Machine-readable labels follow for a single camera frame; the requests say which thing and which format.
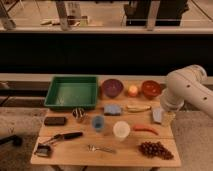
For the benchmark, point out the green plastic tray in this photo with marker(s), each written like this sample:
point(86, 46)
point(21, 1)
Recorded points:
point(68, 92)

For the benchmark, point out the blue sponge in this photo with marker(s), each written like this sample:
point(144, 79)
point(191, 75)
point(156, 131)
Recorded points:
point(112, 110)

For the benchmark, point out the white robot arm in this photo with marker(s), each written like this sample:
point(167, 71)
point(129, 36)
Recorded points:
point(182, 85)

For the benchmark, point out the bunch of dark grapes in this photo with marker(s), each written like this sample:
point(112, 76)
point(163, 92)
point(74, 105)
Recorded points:
point(155, 149)

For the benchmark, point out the orange apple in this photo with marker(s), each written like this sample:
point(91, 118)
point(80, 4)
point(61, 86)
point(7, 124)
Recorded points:
point(133, 91)

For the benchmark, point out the metal fork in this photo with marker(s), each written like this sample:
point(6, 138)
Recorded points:
point(94, 148)

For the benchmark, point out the red bowl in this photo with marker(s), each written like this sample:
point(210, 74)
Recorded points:
point(151, 89)

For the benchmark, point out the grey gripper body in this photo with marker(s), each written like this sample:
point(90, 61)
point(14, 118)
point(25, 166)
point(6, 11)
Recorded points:
point(159, 115)

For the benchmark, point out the purple bowl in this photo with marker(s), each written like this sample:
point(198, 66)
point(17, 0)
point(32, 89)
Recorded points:
point(112, 87)

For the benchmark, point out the blue plastic cup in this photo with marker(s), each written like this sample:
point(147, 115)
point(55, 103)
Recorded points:
point(98, 123)

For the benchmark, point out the wooden table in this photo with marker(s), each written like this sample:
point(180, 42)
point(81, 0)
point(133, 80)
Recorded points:
point(76, 152)

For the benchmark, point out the black object on floor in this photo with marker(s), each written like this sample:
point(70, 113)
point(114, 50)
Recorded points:
point(14, 139)

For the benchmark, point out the white plastic cup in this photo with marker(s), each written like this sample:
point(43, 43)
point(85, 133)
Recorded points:
point(121, 130)

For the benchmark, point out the yellow banana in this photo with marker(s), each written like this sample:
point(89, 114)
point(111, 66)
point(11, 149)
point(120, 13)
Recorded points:
point(138, 108)

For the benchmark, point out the black rectangular block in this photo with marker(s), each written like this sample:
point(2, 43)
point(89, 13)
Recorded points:
point(55, 121)

